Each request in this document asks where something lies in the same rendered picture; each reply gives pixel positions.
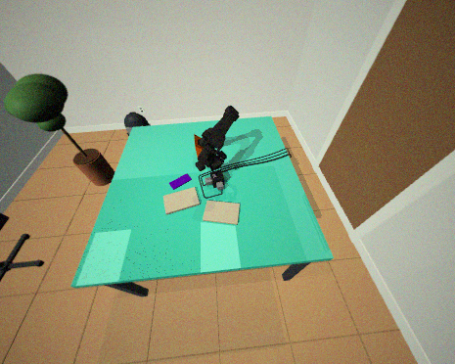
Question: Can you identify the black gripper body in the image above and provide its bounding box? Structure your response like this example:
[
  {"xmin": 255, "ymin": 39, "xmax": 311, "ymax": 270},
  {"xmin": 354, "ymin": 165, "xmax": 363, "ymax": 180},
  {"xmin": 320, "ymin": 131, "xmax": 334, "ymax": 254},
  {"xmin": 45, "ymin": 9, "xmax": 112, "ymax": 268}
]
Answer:
[{"xmin": 195, "ymin": 151, "xmax": 227, "ymax": 171}]

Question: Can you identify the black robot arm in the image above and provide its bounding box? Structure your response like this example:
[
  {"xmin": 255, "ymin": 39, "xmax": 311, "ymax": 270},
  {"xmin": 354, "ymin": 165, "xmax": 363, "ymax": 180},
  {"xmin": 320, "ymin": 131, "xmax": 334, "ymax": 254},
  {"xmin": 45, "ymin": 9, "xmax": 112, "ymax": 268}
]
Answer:
[{"xmin": 198, "ymin": 106, "xmax": 240, "ymax": 169}]

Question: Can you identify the purple flat rectangular slab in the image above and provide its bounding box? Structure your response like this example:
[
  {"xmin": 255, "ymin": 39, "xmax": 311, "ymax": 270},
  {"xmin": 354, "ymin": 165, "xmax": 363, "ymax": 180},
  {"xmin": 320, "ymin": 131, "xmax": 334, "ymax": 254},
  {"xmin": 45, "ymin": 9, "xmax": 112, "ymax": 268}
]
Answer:
[{"xmin": 169, "ymin": 173, "xmax": 192, "ymax": 190}]

